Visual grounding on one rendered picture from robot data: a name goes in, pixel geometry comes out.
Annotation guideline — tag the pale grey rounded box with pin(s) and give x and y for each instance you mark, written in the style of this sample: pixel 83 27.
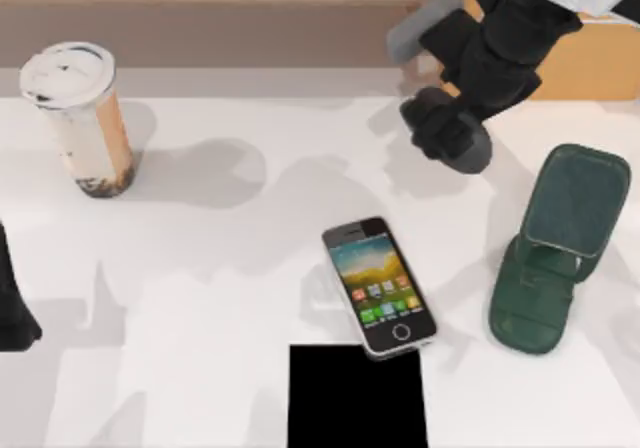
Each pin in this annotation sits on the pale grey rounded box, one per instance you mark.
pixel 417 28

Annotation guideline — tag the dark green phone stand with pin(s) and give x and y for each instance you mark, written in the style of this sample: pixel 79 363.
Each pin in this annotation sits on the dark green phone stand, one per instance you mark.
pixel 565 228

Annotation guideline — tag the black smartphone with lit screen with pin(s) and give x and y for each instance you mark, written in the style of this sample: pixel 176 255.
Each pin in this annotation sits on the black smartphone with lit screen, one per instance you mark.
pixel 377 283

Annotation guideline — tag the brown wooden cabinet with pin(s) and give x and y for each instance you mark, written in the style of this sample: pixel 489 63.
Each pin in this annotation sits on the brown wooden cabinet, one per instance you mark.
pixel 200 13

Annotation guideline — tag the flat black square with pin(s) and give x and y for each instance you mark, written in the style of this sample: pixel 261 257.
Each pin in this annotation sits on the flat black square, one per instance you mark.
pixel 357 398

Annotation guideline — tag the milk tea plastic cup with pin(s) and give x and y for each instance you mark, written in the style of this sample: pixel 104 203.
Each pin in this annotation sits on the milk tea plastic cup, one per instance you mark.
pixel 82 118

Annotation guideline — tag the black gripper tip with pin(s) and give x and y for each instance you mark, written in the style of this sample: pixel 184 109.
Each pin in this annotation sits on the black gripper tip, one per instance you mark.
pixel 12 308

